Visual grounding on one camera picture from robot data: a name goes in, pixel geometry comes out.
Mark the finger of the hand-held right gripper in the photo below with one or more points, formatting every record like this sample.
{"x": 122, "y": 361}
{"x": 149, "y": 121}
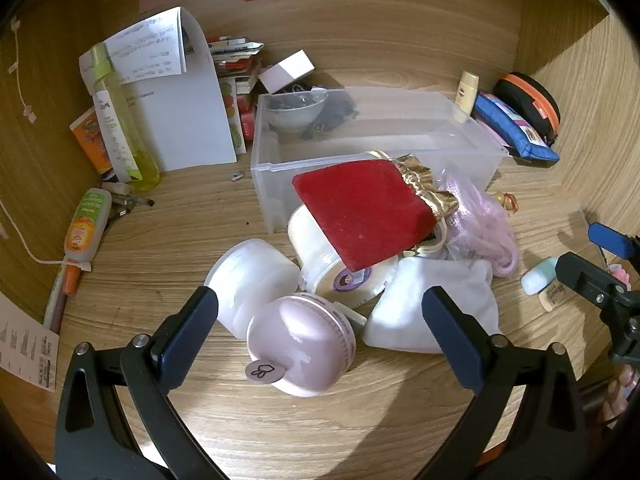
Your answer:
{"x": 607, "y": 239}
{"x": 582, "y": 272}

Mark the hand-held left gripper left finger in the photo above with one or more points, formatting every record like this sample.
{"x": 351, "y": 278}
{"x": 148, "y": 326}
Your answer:
{"x": 190, "y": 320}

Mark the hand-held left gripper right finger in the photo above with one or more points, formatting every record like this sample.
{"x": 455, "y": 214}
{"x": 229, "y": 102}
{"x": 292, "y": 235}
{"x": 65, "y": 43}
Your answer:
{"x": 442, "y": 320}

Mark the white cloth pouch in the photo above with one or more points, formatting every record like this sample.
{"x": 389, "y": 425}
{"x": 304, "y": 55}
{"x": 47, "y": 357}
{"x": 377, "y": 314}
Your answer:
{"x": 400, "y": 310}

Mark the white tape roll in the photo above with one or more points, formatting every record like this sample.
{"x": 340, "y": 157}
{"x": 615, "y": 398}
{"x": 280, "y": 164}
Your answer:
{"x": 320, "y": 265}

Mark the red velvet pouch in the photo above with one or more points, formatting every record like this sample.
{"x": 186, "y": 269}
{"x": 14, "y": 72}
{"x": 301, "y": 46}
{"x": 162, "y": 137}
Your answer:
{"x": 365, "y": 205}

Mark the clear plastic storage box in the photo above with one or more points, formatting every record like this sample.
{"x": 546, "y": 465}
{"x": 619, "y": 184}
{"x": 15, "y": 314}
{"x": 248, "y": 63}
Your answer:
{"x": 450, "y": 145}

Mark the yellow spray bottle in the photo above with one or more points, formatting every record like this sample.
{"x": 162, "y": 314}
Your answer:
{"x": 127, "y": 135}

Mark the person's right hand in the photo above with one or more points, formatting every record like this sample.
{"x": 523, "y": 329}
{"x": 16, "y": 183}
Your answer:
{"x": 622, "y": 392}

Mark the small beige tube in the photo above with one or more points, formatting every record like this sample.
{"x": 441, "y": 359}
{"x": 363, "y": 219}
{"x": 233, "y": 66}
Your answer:
{"x": 557, "y": 297}

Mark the small mint white bottle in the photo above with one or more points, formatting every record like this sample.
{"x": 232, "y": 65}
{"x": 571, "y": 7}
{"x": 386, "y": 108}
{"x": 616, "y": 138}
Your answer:
{"x": 537, "y": 276}

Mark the white round jar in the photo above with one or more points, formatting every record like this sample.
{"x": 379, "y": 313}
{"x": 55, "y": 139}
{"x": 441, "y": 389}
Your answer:
{"x": 250, "y": 280}

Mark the pink mesh bag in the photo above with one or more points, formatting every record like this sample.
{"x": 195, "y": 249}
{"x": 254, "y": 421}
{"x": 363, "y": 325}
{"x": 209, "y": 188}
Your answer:
{"x": 480, "y": 230}

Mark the pink round jar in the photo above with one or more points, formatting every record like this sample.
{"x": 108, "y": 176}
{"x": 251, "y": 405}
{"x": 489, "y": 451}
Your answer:
{"x": 300, "y": 345}

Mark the orange pen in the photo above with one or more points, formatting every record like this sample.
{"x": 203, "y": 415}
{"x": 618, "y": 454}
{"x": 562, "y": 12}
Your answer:
{"x": 62, "y": 290}

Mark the metal nail clippers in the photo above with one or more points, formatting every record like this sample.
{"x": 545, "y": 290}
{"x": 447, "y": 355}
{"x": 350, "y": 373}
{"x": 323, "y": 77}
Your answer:
{"x": 130, "y": 201}

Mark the green orange squeeze bottle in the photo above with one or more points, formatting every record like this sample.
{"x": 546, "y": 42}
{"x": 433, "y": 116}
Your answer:
{"x": 85, "y": 230}

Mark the blue patchwork pencil case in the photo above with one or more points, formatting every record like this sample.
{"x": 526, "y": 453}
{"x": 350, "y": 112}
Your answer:
{"x": 510, "y": 125}

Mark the small metal clip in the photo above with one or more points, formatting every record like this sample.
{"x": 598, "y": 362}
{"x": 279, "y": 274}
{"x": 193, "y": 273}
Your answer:
{"x": 235, "y": 175}

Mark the black orange zip case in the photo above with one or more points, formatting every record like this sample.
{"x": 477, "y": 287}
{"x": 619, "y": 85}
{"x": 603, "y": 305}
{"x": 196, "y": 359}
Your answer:
{"x": 530, "y": 97}

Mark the white printed receipt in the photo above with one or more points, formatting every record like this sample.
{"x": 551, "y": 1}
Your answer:
{"x": 25, "y": 345}

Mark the cream lotion bottle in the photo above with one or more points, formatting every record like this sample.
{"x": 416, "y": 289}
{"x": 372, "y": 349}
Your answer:
{"x": 467, "y": 95}

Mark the orange sunscreen tube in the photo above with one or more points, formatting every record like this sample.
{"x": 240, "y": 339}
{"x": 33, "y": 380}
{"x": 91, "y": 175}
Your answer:
{"x": 90, "y": 140}

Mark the fruit print card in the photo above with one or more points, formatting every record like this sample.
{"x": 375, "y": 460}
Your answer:
{"x": 234, "y": 115}

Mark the folded white paper sheet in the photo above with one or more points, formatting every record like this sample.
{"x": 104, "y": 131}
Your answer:
{"x": 185, "y": 110}

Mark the white bowl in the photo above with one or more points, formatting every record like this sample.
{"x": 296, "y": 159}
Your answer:
{"x": 295, "y": 112}

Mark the dark key bunch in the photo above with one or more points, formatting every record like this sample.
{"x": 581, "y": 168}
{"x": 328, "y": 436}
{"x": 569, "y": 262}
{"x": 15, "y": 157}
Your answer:
{"x": 332, "y": 115}

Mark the small pink white box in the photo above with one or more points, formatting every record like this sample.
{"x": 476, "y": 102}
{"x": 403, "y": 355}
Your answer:
{"x": 287, "y": 72}

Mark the stack of booklets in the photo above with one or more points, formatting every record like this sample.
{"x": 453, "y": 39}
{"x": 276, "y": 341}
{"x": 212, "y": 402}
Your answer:
{"x": 235, "y": 57}

